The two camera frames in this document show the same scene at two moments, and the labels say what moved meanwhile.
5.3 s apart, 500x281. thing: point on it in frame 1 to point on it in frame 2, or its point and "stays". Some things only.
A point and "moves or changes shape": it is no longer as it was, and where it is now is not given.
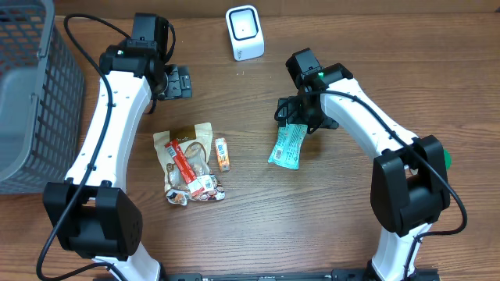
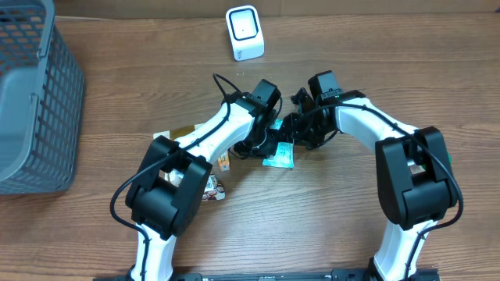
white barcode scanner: (245, 32) stays
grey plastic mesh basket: (42, 101) stays
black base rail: (415, 275) stays
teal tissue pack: (287, 147) moves or changes shape
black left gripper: (178, 83) to (255, 145)
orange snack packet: (223, 154) stays
